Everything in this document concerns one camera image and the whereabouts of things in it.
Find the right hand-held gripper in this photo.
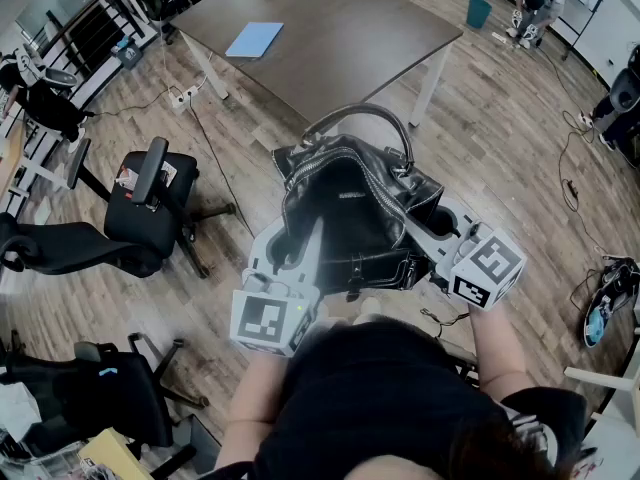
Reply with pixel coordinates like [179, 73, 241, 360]
[401, 195, 529, 312]

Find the dark wooden table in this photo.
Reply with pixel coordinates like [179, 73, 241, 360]
[169, 0, 465, 129]

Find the person's right forearm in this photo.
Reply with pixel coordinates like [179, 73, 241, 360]
[467, 300, 539, 405]

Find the small dark bin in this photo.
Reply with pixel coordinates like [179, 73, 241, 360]
[112, 40, 144, 70]

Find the black floor cable with adapter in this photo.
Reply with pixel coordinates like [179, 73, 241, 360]
[557, 110, 610, 255]

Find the yellow cardboard box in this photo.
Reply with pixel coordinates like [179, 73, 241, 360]
[77, 427, 154, 480]

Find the black metal railing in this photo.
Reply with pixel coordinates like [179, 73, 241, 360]
[37, 0, 166, 97]

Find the black blue gear bag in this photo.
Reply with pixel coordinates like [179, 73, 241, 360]
[582, 255, 640, 349]

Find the person's left forearm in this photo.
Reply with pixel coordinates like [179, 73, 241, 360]
[213, 352, 292, 475]

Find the teal waste bin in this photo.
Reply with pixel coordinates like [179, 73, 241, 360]
[466, 0, 493, 30]

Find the person's black shirt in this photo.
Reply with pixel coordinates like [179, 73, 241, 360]
[249, 317, 589, 480]

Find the white power strip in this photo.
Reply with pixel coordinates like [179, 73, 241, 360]
[168, 85, 200, 115]

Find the black leather handbag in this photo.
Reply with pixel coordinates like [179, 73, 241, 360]
[272, 102, 446, 303]

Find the black office chair with papers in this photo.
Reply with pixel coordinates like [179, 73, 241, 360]
[0, 136, 237, 280]

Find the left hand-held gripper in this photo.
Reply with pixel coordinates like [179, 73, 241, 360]
[229, 216, 327, 358]

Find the black power cable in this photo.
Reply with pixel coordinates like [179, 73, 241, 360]
[187, 102, 256, 237]

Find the light blue folder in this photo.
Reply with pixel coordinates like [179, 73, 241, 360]
[224, 21, 285, 60]

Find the thin black wire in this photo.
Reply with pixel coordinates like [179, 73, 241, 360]
[419, 307, 470, 340]

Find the wooden desk with white legs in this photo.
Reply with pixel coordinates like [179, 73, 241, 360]
[0, 112, 71, 219]

